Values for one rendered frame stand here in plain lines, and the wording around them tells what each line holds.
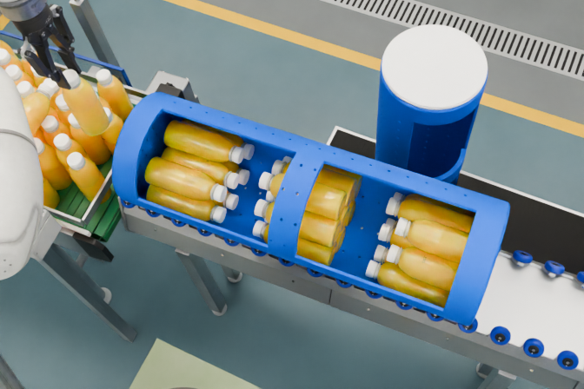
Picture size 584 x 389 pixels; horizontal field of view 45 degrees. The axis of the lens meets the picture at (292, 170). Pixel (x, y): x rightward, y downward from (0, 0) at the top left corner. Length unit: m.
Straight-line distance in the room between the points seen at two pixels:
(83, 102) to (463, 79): 0.96
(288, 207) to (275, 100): 1.64
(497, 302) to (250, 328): 1.19
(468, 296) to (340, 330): 1.23
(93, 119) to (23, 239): 0.82
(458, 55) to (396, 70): 0.17
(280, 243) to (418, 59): 0.67
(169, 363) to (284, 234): 0.37
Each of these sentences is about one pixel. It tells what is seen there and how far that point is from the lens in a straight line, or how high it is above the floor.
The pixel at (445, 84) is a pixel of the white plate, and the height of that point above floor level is 1.04.
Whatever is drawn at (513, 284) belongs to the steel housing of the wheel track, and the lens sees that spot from 1.77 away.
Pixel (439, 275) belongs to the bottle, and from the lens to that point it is 1.54.
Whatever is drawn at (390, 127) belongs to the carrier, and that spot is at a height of 0.87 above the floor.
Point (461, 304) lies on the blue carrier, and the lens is 1.50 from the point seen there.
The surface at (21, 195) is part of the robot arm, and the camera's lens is 0.92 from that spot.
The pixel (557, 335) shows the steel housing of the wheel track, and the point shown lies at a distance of 1.76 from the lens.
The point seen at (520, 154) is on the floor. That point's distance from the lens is 3.02.
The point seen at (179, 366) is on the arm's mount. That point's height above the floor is 1.07.
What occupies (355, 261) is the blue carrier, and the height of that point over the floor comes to 0.97.
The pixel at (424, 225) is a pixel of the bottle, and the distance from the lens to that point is 1.52.
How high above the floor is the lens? 2.56
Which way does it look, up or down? 61 degrees down
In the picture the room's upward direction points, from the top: 9 degrees counter-clockwise
